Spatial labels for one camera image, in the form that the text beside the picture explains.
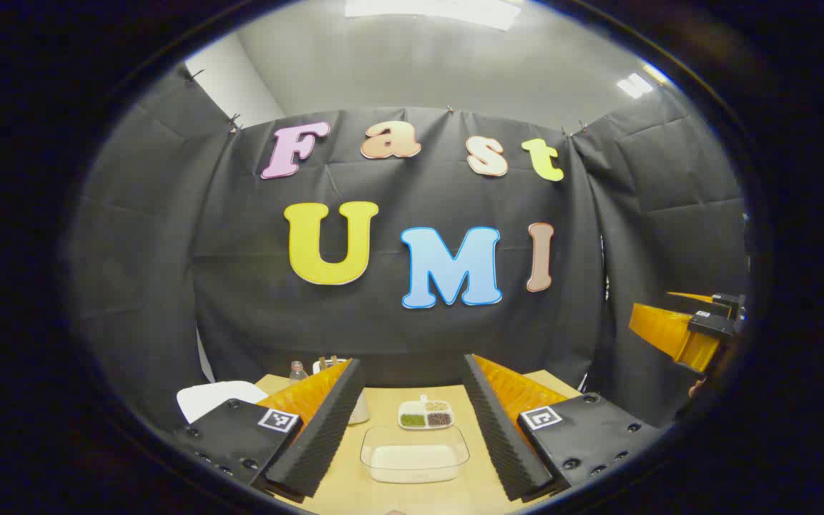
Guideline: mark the clear plastic water bottle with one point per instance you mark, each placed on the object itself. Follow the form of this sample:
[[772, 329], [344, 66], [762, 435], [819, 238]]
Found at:
[[298, 373]]

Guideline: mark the white rice cooker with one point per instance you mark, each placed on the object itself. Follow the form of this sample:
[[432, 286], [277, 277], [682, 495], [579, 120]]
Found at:
[[212, 397]]

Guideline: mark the white toaster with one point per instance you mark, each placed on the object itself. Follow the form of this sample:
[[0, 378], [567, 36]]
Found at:
[[360, 411]]

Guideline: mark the small ceiling light panel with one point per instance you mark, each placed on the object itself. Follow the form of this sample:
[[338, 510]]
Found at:
[[634, 85]]

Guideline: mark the clear box of white rice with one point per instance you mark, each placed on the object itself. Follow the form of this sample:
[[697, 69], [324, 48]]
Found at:
[[415, 461]]

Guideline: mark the white divided dish of grains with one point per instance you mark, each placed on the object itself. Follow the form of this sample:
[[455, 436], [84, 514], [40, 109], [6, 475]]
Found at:
[[425, 415]]

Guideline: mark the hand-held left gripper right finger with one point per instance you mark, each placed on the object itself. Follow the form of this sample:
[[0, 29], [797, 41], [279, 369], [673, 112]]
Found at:
[[498, 429]]

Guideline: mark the black backdrop cloth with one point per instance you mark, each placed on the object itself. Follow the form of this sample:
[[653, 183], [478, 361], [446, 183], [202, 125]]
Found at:
[[412, 329]]

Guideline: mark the large ceiling light panel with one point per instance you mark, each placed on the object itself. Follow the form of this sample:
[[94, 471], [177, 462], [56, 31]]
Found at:
[[433, 11]]

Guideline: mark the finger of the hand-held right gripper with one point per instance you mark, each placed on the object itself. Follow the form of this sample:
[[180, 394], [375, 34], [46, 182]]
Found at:
[[687, 296], [669, 332]]

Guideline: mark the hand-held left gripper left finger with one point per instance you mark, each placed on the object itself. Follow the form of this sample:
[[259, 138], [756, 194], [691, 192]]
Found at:
[[326, 429]]

